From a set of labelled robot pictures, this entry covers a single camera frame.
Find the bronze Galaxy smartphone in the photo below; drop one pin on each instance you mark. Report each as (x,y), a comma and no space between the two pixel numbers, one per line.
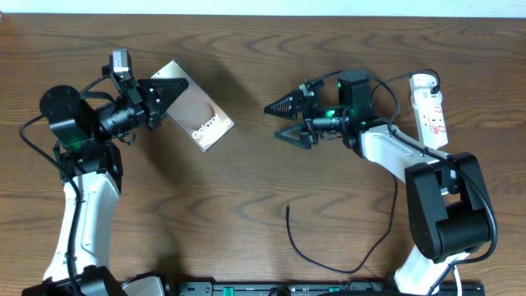
(194,111)

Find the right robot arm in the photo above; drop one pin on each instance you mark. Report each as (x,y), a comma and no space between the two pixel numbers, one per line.
(450,216)

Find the white power strip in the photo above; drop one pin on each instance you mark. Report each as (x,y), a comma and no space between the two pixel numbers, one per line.
(429,118)

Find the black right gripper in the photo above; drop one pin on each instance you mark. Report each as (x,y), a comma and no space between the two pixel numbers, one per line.
(308,138)

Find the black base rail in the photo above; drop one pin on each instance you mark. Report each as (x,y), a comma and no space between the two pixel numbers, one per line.
(308,289)

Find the white charger plug adapter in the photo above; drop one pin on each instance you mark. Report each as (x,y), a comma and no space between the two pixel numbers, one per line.
(422,81)

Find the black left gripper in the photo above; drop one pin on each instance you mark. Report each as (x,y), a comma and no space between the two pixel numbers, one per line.
(139,113)

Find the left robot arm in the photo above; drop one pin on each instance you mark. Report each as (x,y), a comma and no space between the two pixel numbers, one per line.
(86,124)

